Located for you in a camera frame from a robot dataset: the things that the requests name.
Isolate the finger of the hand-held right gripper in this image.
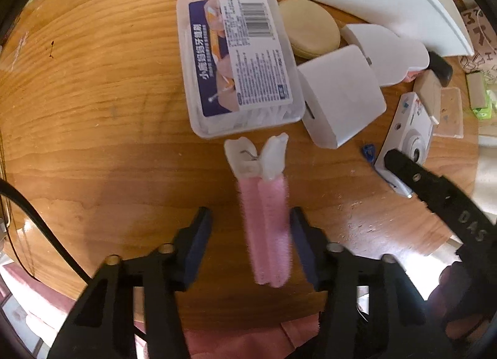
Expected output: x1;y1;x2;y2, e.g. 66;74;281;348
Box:
384;149;467;224

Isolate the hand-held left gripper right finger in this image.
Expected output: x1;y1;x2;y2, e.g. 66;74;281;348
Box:
289;207;459;359

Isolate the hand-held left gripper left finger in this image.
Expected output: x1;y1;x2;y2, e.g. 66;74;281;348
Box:
47;207;213;359

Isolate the white instant camera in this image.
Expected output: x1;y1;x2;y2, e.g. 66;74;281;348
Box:
375;92;434;198

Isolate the pink hair roller clip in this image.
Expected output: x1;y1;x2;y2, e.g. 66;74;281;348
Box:
224;133;290;289

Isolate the clear plastic case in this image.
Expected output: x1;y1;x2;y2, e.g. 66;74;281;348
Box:
432;87;465;139

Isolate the small beige box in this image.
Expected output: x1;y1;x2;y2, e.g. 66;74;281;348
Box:
413;70;443;125

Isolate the white rectangular box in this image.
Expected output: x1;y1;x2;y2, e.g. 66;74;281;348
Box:
297;44;387;149

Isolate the white plastic bottle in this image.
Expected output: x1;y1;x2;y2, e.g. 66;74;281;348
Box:
340;23;430;89

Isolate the round beige tin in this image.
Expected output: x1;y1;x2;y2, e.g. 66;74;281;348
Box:
279;0;342;60

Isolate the clear floss pick box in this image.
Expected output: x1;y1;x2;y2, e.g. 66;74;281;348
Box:
176;0;306;139

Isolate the person's right hand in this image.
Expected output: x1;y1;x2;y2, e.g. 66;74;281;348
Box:
427;262;463;301

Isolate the green tissue packet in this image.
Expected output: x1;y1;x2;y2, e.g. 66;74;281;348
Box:
466;71;497;120

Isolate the pink cloth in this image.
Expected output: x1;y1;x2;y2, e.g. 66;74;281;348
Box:
132;312;325;359

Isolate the beige printed paper bag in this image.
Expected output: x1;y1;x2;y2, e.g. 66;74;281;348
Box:
458;4;497;72

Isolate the black cable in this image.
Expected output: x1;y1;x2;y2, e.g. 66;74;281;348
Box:
0;178;92;288

